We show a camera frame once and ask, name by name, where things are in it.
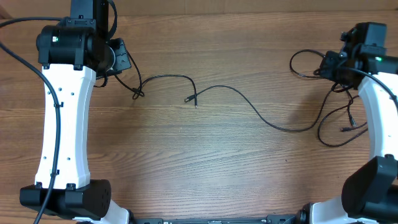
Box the thick black cable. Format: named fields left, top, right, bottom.
left=183, top=82, right=340, bottom=133

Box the cardboard wall panel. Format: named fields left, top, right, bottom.
left=1, top=0, right=397, bottom=19

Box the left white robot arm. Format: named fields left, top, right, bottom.
left=19, top=1, right=134, bottom=223

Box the thin black USB cable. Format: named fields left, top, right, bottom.
left=289, top=49, right=369, bottom=148

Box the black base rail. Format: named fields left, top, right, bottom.
left=133, top=214, right=295, bottom=224

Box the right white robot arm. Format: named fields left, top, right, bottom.
left=291, top=22, right=397, bottom=223

